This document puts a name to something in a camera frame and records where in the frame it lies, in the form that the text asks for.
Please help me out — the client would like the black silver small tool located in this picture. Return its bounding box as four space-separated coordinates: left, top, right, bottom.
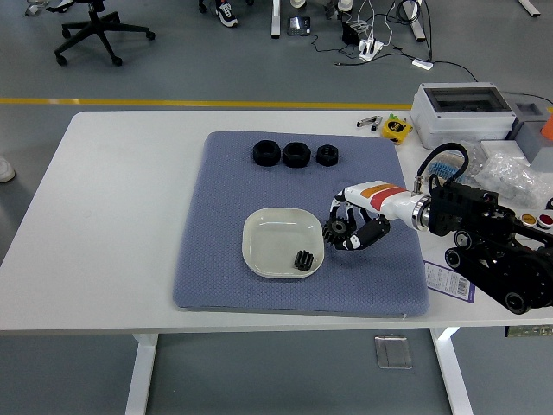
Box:
356 115 384 132

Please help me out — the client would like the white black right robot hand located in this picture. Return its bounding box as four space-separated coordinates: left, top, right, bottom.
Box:
327 180 419 252

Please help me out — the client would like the grey desk leg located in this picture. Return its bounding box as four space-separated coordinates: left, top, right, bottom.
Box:
401 0 427 43

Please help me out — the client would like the person's dark white shoe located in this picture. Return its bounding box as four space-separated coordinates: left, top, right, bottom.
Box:
214 0 239 28

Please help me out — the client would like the three-button control box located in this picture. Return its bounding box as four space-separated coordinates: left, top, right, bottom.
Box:
516 202 553 234

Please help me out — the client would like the small black hex nut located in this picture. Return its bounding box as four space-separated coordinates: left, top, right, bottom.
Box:
315 144 339 167

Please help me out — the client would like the grey under-table socket strip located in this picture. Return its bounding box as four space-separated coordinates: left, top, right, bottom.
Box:
504 324 553 339

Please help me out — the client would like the yellow tape measure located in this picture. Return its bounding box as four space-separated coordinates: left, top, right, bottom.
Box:
381 118 415 143

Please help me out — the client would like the clear bag of white parts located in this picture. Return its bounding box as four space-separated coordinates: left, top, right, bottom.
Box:
473 150 553 202

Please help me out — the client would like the blue-grey textured mat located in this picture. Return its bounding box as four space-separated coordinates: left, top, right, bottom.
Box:
172 131 431 320

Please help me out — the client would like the metal floor hatch plate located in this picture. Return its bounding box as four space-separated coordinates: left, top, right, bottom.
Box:
373 335 414 371

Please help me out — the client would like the grey plastic box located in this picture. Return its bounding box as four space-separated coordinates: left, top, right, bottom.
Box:
503 92 553 170

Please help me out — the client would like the black floor cable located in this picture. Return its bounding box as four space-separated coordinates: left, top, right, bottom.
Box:
431 60 480 83

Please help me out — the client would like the white square plate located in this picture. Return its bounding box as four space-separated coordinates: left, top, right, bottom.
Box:
241 207 326 279

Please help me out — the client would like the small black gear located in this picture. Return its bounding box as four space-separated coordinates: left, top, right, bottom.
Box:
294 249 315 272

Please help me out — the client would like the white power strip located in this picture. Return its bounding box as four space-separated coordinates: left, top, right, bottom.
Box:
358 37 385 61

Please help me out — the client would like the large black hex nut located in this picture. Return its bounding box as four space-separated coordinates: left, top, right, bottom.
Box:
282 141 311 169
251 139 281 168

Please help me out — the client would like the blue resistor tape reel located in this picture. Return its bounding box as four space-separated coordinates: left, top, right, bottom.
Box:
427 160 467 183

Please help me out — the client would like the white flat box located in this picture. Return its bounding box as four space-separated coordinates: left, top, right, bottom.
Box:
479 139 526 157

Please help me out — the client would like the grey electrical enclosure box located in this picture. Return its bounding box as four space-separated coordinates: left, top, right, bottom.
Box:
409 81 518 150

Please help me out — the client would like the white table leg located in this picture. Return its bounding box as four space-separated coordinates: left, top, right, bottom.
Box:
124 333 159 415
429 327 475 415

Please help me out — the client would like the black device with screen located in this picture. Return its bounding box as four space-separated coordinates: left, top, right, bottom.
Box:
287 16 312 37

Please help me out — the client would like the purple white label card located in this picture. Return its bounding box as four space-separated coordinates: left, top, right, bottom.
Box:
422 259 476 303

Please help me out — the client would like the white desk leg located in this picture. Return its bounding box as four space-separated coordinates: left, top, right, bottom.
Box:
270 0 282 40

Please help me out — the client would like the large dark metal gear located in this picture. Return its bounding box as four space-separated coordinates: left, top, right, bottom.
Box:
321 217 348 250

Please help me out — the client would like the black charger box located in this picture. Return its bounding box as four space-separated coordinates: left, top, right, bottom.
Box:
340 20 362 46

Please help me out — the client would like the black office chair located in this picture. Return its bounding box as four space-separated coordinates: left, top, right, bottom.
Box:
54 0 156 67

